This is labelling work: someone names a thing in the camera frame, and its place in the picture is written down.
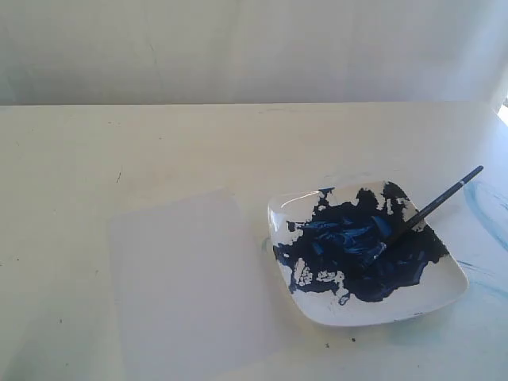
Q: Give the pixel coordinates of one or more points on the white square paint plate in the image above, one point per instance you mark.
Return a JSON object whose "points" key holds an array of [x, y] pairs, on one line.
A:
{"points": [[328, 245]]}

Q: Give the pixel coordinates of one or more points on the white paper sheet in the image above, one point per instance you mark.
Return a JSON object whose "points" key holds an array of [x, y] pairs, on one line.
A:
{"points": [[195, 295]]}

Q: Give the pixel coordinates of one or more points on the dark blue paintbrush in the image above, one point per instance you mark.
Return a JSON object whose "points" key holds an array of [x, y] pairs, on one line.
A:
{"points": [[420, 216]]}

